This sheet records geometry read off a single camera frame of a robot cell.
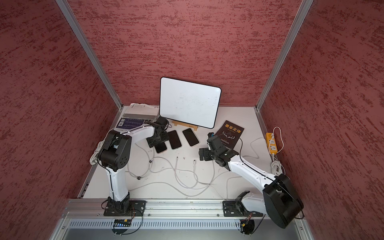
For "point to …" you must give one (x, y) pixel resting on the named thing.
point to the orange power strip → (271, 143)
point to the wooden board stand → (178, 122)
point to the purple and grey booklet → (136, 114)
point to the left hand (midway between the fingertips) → (161, 143)
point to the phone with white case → (174, 140)
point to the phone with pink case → (161, 147)
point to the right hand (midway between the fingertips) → (205, 154)
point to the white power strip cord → (276, 168)
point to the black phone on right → (190, 137)
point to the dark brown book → (229, 133)
